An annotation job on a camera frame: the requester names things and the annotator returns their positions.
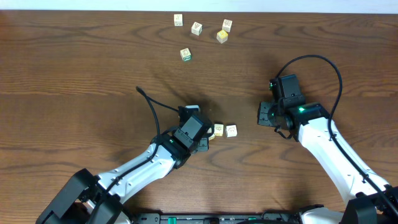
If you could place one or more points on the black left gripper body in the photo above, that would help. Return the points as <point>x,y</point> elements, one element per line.
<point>203,144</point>

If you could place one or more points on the white block yellow edge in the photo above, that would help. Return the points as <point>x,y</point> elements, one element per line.
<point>211,134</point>

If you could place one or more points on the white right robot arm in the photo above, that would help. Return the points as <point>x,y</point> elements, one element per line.
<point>368,197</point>

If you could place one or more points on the white block blue letter T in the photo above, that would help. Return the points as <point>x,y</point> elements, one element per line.
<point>231,131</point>

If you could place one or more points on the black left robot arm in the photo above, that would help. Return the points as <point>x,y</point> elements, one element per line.
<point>88,198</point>

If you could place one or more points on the white block top left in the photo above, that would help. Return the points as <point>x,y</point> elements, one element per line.
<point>178,20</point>

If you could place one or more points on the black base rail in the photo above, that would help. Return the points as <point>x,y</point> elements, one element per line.
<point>226,218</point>

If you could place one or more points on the white block teal side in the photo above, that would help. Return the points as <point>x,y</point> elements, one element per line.
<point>186,54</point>

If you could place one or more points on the yellow topped block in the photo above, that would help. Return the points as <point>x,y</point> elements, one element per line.
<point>222,36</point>

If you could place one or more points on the white patterned block top right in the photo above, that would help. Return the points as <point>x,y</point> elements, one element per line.
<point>227,24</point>

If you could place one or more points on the white block yellow side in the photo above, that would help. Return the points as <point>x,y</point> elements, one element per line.
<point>218,129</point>

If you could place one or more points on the white block tilted top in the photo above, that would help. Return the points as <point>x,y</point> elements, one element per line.
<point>197,28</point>

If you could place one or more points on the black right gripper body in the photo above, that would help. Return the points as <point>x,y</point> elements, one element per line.
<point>268,114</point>

